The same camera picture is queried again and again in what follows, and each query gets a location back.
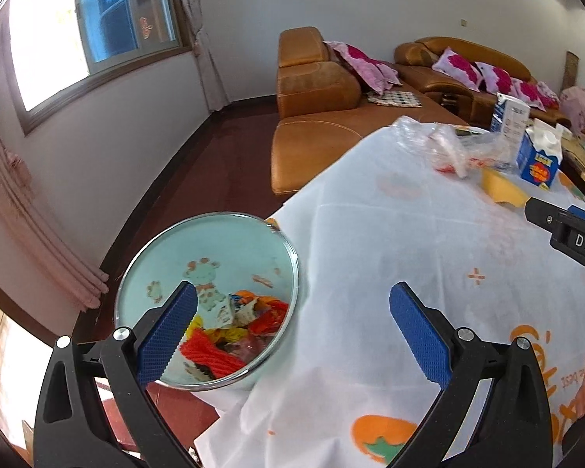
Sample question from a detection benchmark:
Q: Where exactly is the teal cartoon print trash bin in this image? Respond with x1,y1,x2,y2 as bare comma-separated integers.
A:
114,212,301,392

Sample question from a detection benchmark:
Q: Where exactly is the orange leather sofa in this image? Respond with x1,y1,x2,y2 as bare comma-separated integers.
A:
271,27,572,199

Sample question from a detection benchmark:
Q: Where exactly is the window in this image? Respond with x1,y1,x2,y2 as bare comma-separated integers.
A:
7,0,197,136

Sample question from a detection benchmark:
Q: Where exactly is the pink curtain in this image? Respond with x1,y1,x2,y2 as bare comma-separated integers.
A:
0,136,109,311

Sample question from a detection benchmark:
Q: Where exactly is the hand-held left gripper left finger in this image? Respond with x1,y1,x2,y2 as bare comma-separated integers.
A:
33,280,199,468

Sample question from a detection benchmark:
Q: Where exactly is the blue white milk carton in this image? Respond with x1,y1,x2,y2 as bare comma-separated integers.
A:
516,124,564,189

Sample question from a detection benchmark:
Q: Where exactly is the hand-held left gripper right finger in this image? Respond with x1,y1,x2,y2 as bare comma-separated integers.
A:
385,282,553,468

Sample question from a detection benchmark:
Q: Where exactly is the tan wall hanging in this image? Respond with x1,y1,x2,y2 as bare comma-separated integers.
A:
565,51,579,92

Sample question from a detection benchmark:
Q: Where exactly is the yellow paper packet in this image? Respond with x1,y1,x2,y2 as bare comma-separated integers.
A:
482,168,528,209

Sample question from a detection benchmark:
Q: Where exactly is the clear plastic bag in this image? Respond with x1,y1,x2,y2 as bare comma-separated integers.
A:
395,115,514,177

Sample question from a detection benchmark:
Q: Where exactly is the pink floral pillow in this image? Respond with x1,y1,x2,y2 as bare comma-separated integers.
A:
474,62,560,111
431,47,484,92
324,40,401,94

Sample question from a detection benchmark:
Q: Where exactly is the white printed tablecloth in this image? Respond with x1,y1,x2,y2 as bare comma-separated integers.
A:
192,124,585,468

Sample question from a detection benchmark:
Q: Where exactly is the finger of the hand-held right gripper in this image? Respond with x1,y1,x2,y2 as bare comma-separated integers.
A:
524,197,585,234

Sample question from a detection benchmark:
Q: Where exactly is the checkered cloth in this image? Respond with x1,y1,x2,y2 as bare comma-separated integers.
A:
367,90,424,108

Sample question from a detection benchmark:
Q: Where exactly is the white red wrapper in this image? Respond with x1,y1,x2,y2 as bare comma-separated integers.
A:
431,126,470,179

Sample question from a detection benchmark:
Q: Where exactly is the white curtain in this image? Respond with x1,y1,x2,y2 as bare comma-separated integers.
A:
168,0,233,114

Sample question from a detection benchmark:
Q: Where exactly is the pink cloth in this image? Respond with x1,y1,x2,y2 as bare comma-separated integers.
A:
560,86,585,133

